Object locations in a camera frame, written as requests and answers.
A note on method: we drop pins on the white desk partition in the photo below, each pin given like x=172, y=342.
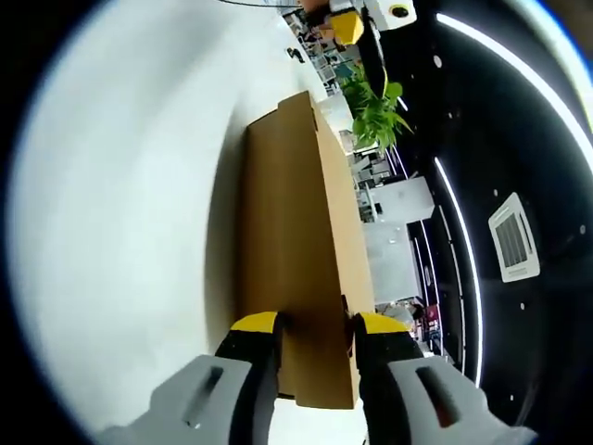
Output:
x=391, y=259

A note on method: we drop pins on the brown cardboard shoe box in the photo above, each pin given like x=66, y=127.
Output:
x=296, y=232

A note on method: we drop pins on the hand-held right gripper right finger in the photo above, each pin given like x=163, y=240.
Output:
x=417, y=403

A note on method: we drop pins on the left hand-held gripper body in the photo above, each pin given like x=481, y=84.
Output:
x=389, y=11

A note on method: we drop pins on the ceiling light strip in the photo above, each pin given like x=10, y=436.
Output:
x=477, y=301
x=451, y=21

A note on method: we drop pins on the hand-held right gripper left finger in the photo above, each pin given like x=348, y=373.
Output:
x=199, y=398

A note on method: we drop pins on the small black object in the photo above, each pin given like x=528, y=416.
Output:
x=295, y=55

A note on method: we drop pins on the ceiling air conditioner vent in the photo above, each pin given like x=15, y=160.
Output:
x=512, y=241

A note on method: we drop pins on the green potted plant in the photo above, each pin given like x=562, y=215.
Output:
x=377, y=120

